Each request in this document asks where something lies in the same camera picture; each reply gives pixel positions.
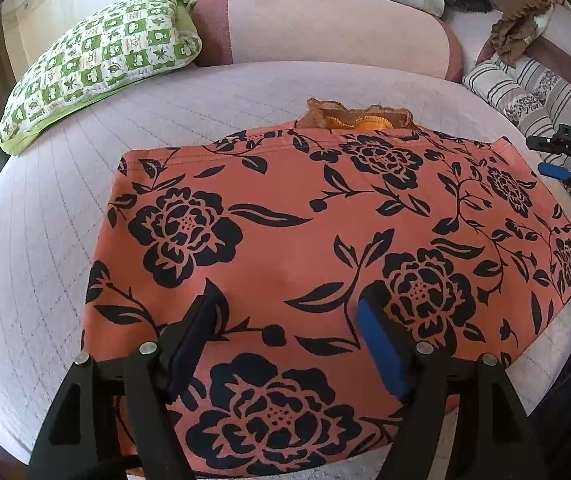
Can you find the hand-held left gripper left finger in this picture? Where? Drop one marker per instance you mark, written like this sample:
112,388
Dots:
190,342

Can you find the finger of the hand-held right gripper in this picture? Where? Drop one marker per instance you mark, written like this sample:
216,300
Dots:
555,170
545,143

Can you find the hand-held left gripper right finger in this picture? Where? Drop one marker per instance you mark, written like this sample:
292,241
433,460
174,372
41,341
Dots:
380,347

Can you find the orange floral long-sleeve shirt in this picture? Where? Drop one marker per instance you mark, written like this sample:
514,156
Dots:
315,260

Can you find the large striped floral pillow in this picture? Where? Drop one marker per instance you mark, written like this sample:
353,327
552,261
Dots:
550,95

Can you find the small striped floral pillow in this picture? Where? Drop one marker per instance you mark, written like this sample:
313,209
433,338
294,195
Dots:
490,85

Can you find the pink sofa backrest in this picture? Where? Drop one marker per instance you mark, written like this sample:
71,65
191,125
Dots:
565,55

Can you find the brown ruffled cloth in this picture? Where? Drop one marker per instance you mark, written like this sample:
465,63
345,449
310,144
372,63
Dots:
520,15

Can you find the pink quilted bed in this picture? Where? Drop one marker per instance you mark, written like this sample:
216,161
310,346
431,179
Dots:
40,240

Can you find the pink bolster cushion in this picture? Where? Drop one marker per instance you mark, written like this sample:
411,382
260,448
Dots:
325,30

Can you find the green checkered pillow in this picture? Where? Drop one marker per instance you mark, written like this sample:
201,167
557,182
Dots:
105,55

